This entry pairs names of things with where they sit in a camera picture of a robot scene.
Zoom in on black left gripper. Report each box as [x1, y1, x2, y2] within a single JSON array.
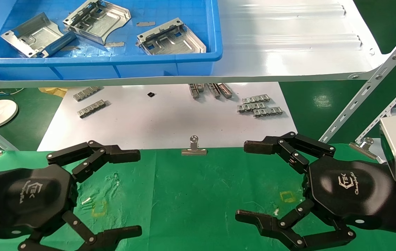
[[0, 140, 143, 251]]

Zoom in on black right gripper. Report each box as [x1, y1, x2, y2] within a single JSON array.
[[235, 132, 394, 251]]

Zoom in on stamped metal bracket part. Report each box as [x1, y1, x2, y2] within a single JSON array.
[[0, 12, 68, 58], [62, 0, 132, 45], [136, 17, 207, 56]]

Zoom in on metal hinge strip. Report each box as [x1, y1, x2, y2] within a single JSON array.
[[237, 102, 267, 113], [77, 100, 110, 119], [207, 83, 221, 99], [253, 107, 284, 117], [217, 83, 233, 99], [188, 83, 205, 99], [73, 86, 101, 102], [242, 94, 271, 104]]

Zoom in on green table cloth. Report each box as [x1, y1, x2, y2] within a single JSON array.
[[0, 143, 396, 251]]

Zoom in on white floor sheet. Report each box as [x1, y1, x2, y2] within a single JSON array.
[[37, 82, 298, 151]]

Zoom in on yellow crumpled bag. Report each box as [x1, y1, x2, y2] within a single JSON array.
[[38, 87, 69, 98]]

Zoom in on blue plastic bin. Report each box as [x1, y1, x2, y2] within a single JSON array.
[[0, 0, 223, 82]]

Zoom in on white metal shelf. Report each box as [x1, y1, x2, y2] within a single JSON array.
[[0, 0, 391, 89]]

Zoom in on short slotted angle strut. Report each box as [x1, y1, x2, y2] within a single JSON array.
[[355, 71, 396, 143]]

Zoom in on long slotted angle strut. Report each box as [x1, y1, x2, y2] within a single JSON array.
[[319, 25, 396, 144]]

